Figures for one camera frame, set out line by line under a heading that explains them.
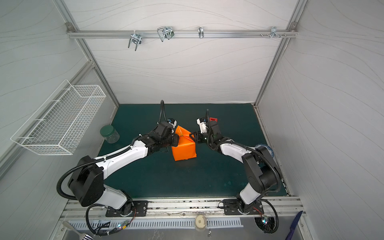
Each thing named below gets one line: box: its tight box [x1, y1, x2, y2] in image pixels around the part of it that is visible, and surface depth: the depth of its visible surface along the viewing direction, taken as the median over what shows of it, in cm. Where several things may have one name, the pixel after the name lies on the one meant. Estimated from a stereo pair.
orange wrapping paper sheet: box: [171, 125, 197, 162], surface depth 88 cm
